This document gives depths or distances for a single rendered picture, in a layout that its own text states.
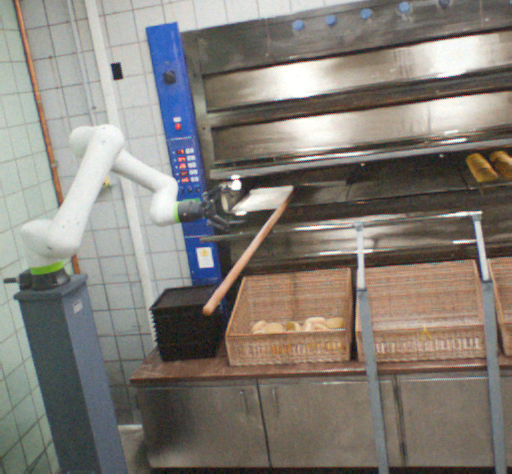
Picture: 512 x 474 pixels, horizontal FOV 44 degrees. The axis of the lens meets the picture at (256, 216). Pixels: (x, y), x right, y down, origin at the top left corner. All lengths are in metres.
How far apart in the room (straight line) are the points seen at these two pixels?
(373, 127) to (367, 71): 0.26
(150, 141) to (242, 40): 0.69
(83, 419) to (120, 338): 1.13
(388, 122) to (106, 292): 1.76
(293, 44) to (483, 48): 0.85
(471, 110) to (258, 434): 1.75
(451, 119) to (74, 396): 1.99
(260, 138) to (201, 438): 1.45
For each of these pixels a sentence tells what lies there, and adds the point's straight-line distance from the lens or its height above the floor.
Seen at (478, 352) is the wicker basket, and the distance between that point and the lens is 2.85.
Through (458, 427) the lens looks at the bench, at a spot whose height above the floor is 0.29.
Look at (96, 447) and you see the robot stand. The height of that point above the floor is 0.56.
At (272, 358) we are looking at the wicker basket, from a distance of 2.93.
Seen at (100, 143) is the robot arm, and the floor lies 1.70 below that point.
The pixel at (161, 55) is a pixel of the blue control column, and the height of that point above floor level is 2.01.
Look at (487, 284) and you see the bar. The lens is 2.62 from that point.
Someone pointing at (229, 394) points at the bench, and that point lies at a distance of 2.99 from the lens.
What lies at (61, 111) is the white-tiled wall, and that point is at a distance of 3.49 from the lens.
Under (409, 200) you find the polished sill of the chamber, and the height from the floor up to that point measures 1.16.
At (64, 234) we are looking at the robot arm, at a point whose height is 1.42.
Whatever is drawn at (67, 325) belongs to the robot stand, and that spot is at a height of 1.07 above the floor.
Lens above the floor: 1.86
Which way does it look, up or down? 13 degrees down
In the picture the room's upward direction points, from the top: 9 degrees counter-clockwise
